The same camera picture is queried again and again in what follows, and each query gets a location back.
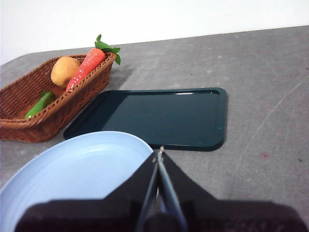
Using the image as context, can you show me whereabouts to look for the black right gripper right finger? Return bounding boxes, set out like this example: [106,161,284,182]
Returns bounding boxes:
[158,145,309,232]

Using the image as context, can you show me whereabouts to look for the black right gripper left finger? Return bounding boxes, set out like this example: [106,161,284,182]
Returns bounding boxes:
[14,149,161,232]

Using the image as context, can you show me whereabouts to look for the light blue round plate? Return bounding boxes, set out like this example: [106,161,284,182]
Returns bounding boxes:
[0,130,155,232]

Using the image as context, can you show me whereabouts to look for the green chili pepper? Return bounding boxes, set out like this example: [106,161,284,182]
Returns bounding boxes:
[25,90,57,119]

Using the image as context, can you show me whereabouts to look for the dark green rectangular tray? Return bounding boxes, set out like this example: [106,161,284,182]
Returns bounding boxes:
[63,87,228,152]

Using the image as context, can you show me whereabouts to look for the brown woven wicker basket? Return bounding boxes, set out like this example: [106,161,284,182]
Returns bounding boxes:
[0,52,117,143]

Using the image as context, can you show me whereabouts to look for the yellow-brown potato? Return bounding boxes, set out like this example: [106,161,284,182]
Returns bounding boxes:
[50,56,81,89]

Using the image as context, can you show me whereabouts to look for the orange carrot with green leaves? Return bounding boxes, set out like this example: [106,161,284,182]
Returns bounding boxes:
[65,34,121,92]

